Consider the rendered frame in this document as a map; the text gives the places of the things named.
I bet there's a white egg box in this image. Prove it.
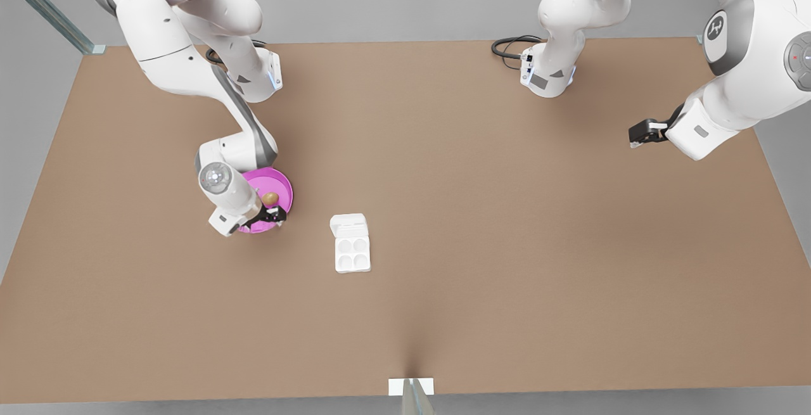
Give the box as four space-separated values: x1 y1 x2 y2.
334 234 372 274

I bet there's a black cable loop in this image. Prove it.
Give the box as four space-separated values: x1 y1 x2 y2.
205 39 269 65
491 35 544 70

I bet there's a white egg box lid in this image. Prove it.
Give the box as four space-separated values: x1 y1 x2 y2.
329 214 369 238

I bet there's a pink round plate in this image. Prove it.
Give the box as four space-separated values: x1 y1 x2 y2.
238 167 294 234

